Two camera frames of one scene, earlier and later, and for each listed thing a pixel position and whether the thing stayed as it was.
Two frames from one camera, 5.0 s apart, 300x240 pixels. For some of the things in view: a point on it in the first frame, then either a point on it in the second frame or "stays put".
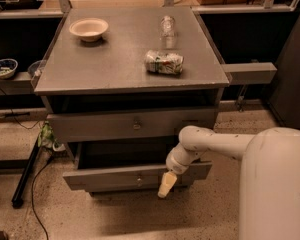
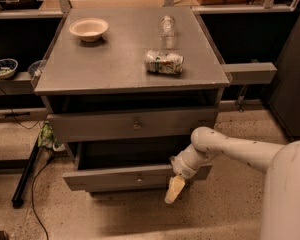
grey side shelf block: x=249 y=73 stays put
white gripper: x=174 y=166 to x=184 y=170
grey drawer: x=101 y=165 stays put
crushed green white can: x=163 y=62 stays put
